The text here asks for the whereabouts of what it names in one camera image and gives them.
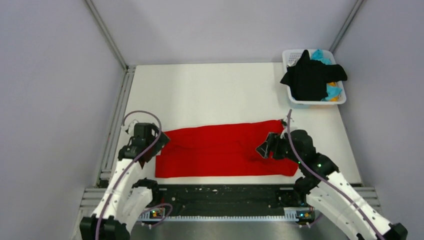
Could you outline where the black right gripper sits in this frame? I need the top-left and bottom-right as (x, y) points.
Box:
(255, 131), (303, 164)

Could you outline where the red t-shirt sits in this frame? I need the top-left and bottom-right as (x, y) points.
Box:
(155, 119), (298, 178)

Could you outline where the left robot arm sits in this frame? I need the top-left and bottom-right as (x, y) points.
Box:
(79, 120), (170, 240)

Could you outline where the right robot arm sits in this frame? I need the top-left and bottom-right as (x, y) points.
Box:
(256, 129), (408, 240)

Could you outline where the black t-shirt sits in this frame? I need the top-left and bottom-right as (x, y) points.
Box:
(280, 49), (348, 101)

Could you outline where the blue t-shirt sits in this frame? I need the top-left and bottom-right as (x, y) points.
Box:
(310, 49), (332, 102)

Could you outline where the white plastic basket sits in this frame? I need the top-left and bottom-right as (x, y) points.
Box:
(282, 48), (347, 108)

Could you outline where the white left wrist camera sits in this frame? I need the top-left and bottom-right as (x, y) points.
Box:
(121, 119), (139, 136)

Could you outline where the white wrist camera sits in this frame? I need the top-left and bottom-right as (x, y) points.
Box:
(280, 118), (289, 139)
(121, 119), (139, 136)

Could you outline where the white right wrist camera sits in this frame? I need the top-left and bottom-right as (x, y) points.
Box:
(280, 118), (289, 139)

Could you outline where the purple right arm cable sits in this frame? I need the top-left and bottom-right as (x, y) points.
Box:
(285, 109), (387, 240)

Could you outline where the aluminium frame left rail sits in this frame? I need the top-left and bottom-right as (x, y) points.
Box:
(95, 65), (136, 187)

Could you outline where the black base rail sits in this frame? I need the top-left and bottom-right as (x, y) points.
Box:
(139, 184), (322, 224)

